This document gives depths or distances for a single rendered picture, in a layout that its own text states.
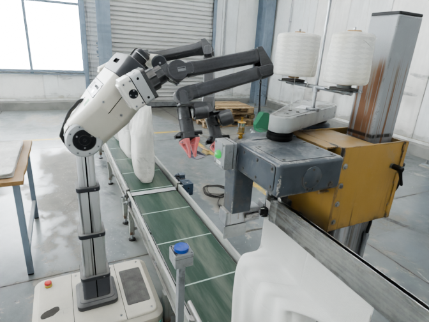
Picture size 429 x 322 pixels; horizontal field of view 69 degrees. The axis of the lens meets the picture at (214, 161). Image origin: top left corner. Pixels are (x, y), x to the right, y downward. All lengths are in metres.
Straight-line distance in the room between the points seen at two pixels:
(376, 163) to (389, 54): 0.37
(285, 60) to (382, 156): 0.49
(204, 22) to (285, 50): 7.90
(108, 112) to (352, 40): 0.94
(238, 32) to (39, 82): 5.33
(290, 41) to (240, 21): 8.43
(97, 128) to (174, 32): 7.44
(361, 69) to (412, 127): 5.66
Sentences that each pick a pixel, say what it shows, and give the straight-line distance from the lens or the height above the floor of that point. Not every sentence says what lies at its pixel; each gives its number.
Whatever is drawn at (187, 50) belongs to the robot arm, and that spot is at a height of 1.59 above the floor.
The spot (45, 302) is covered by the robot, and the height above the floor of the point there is 0.26.
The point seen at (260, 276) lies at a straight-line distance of 1.26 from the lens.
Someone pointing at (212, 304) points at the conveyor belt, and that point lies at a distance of 1.77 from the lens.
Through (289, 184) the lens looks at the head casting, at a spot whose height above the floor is 1.27.
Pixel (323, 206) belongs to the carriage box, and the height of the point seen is 1.12.
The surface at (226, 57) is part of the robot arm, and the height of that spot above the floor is 1.58.
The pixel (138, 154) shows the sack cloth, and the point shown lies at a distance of 2.95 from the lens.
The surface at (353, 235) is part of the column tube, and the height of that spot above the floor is 0.92.
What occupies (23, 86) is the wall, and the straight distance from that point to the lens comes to 8.49.
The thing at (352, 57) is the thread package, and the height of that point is 1.61.
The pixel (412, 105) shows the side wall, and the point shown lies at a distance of 6.73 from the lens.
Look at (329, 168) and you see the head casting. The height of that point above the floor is 1.30.
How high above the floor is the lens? 1.62
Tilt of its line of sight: 20 degrees down
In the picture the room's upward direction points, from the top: 3 degrees clockwise
